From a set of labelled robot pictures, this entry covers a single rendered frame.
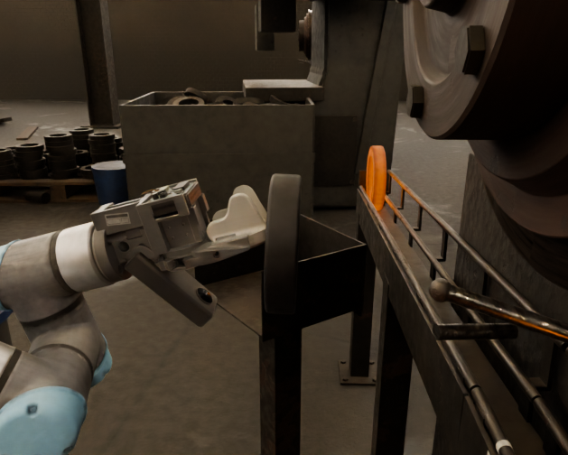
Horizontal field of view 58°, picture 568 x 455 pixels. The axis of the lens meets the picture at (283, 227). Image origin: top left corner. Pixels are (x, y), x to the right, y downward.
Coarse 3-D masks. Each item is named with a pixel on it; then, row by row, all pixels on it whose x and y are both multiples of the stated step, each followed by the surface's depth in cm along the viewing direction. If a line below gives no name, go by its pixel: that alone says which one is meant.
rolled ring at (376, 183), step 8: (368, 152) 151; (376, 152) 141; (384, 152) 141; (368, 160) 150; (376, 160) 139; (384, 160) 139; (368, 168) 152; (376, 168) 138; (384, 168) 138; (368, 176) 153; (376, 176) 138; (384, 176) 138; (368, 184) 153; (376, 184) 138; (384, 184) 138; (368, 192) 152; (376, 192) 139; (384, 192) 139; (376, 200) 141; (384, 200) 141; (376, 208) 144
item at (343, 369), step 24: (360, 240) 152; (384, 288) 101; (384, 312) 100; (360, 336) 163; (384, 336) 100; (360, 360) 166; (384, 360) 102; (408, 360) 102; (360, 384) 165; (384, 384) 104; (408, 384) 103; (384, 408) 106; (384, 432) 108
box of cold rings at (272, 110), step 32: (160, 96) 341; (192, 96) 322; (224, 96) 300; (128, 128) 268; (160, 128) 269; (192, 128) 269; (224, 128) 270; (256, 128) 270; (288, 128) 271; (128, 160) 273; (160, 160) 274; (192, 160) 274; (224, 160) 275; (256, 160) 275; (288, 160) 276; (128, 192) 281; (224, 192) 281; (256, 192) 282
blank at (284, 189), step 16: (272, 176) 55; (288, 176) 55; (272, 192) 52; (288, 192) 52; (272, 208) 51; (288, 208) 51; (272, 224) 50; (288, 224) 50; (272, 240) 50; (288, 240) 50; (272, 256) 50; (288, 256) 50; (272, 272) 50; (288, 272) 50; (272, 288) 51; (288, 288) 51; (272, 304) 53; (288, 304) 52
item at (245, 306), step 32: (320, 224) 96; (256, 256) 106; (320, 256) 81; (352, 256) 85; (224, 288) 99; (256, 288) 98; (320, 288) 83; (352, 288) 87; (256, 320) 85; (288, 320) 81; (320, 320) 85; (288, 352) 94; (288, 384) 96; (288, 416) 99; (288, 448) 101
